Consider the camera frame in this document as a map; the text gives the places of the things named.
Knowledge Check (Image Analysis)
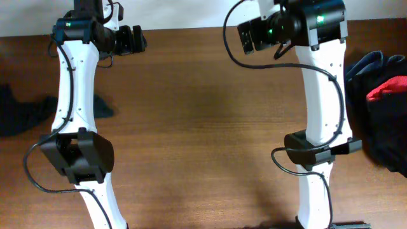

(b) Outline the black t-shirt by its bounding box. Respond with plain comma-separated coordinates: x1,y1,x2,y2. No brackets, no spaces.
368,93,406,176

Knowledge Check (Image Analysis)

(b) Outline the dark cloth at left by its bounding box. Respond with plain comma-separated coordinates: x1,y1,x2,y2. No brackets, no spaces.
0,84,114,138

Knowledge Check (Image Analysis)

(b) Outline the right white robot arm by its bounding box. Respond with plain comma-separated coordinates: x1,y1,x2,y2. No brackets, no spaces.
238,1,361,228

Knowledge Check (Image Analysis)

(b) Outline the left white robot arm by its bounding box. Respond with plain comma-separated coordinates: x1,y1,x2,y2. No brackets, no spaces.
39,1,147,228

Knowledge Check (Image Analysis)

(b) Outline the red and grey garment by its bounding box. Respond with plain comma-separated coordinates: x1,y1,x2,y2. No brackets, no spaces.
366,76,406,102

